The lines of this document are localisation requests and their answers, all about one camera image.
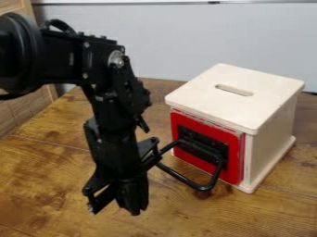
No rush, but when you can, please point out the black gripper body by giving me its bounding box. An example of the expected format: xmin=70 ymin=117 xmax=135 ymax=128
xmin=80 ymin=118 xmax=161 ymax=198

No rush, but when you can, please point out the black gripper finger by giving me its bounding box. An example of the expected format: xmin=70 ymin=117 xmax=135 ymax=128
xmin=115 ymin=177 xmax=149 ymax=216
xmin=83 ymin=186 xmax=118 ymax=215

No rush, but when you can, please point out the black metal drawer handle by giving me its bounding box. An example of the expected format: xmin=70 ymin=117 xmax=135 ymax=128
xmin=157 ymin=138 xmax=226 ymax=192

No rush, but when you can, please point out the red drawer front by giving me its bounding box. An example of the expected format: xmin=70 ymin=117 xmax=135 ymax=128
xmin=170 ymin=109 xmax=245 ymax=185

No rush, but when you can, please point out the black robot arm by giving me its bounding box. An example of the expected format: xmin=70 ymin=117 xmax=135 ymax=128
xmin=0 ymin=12 xmax=159 ymax=216

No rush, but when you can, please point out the wooden slatted panel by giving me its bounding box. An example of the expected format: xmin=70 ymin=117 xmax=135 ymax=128
xmin=0 ymin=0 xmax=59 ymax=140

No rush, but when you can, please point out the light wooden box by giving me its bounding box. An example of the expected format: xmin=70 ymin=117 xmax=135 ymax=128
xmin=165 ymin=64 xmax=305 ymax=193

